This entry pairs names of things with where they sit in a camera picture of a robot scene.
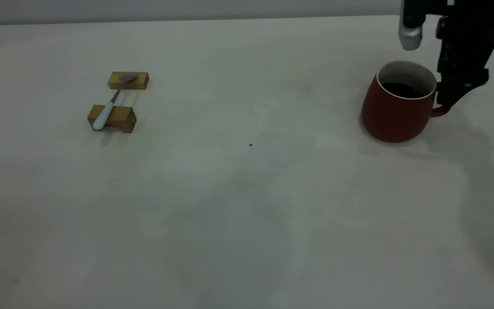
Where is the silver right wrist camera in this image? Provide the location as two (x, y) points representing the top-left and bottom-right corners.
(398, 0), (449, 51)

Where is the red ceramic mug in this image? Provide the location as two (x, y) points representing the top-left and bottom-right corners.
(361, 61), (451, 143)

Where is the metal spoon with white handle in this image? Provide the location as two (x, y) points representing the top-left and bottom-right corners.
(92, 74), (138, 131)

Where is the flat rectangular wooden block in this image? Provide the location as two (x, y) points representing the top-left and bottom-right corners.
(108, 72), (149, 90)

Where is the wooden block with arched notch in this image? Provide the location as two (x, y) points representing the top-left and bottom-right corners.
(87, 105), (137, 133)

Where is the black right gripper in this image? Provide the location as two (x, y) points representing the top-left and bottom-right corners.
(437, 0), (494, 107)

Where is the dark coffee liquid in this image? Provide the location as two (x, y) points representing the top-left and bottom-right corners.
(383, 82), (424, 99)

